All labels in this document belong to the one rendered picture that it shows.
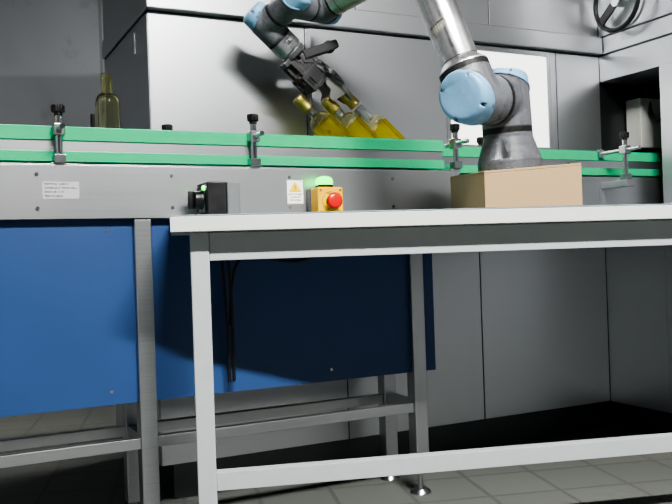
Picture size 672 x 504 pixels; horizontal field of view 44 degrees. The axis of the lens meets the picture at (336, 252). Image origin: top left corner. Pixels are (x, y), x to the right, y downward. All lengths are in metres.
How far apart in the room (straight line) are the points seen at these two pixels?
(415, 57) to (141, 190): 1.07
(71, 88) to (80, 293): 3.22
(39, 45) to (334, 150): 3.21
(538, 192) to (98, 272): 1.01
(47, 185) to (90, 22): 3.29
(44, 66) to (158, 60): 2.81
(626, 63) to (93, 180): 1.89
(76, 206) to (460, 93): 0.88
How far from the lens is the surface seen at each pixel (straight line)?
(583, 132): 3.06
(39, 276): 1.93
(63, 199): 1.92
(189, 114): 2.33
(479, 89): 1.81
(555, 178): 1.94
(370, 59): 2.56
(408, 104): 2.60
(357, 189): 2.16
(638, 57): 3.03
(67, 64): 5.11
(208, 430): 1.81
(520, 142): 1.94
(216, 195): 1.92
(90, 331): 1.95
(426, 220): 1.81
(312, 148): 2.13
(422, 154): 2.29
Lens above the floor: 0.66
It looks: level
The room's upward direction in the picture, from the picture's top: 2 degrees counter-clockwise
